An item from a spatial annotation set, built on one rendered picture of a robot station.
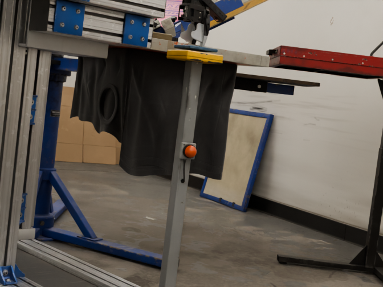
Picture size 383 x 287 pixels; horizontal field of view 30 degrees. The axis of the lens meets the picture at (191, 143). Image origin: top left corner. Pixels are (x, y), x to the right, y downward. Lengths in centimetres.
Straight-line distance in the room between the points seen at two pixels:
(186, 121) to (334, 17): 291
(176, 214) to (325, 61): 154
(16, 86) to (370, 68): 199
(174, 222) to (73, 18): 71
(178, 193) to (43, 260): 55
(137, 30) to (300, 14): 326
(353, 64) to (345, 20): 137
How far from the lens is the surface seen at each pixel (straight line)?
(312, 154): 499
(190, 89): 219
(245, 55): 253
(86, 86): 272
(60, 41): 206
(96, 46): 213
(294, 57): 350
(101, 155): 730
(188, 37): 247
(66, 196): 366
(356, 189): 466
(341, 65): 354
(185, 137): 220
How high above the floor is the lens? 83
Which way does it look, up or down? 4 degrees down
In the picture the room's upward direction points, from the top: 7 degrees clockwise
